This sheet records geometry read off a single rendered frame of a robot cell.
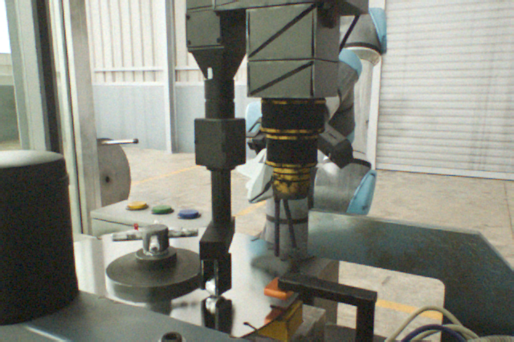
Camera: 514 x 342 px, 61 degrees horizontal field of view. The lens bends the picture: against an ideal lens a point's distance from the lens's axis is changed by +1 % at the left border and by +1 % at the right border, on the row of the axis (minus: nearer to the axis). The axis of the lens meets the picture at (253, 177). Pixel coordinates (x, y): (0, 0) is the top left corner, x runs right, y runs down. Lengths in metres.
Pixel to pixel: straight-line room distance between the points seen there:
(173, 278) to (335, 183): 0.61
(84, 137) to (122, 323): 0.80
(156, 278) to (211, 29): 0.26
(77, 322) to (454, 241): 0.43
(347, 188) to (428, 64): 5.34
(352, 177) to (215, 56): 0.64
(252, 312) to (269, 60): 0.23
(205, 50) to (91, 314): 0.28
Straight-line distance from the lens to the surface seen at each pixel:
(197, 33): 0.45
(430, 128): 6.29
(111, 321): 0.24
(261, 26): 0.37
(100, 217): 0.98
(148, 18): 8.47
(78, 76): 1.00
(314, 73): 0.35
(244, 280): 0.49
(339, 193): 1.01
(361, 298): 0.40
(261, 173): 0.62
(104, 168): 1.79
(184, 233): 0.50
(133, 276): 0.49
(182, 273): 0.49
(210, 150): 0.44
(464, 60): 6.25
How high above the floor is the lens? 1.16
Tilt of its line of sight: 12 degrees down
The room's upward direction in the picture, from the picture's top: straight up
